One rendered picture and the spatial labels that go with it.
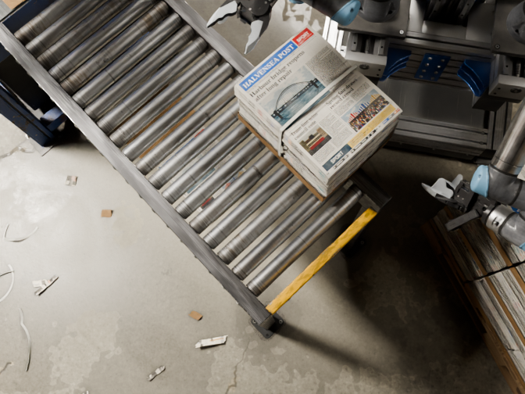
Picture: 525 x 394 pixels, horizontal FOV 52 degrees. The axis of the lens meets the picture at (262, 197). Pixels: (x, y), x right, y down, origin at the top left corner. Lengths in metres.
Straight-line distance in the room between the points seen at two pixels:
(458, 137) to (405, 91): 0.30
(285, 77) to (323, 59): 0.12
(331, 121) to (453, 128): 1.05
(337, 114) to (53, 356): 1.68
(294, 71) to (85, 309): 1.50
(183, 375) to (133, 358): 0.23
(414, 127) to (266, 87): 1.02
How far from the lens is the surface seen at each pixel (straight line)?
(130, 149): 1.77
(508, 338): 2.29
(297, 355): 2.40
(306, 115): 1.49
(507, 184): 1.52
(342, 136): 1.47
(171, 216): 1.67
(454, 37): 2.03
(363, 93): 1.54
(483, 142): 2.46
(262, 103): 1.50
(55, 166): 2.74
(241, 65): 1.82
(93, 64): 1.93
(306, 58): 1.57
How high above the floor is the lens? 2.40
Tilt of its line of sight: 75 degrees down
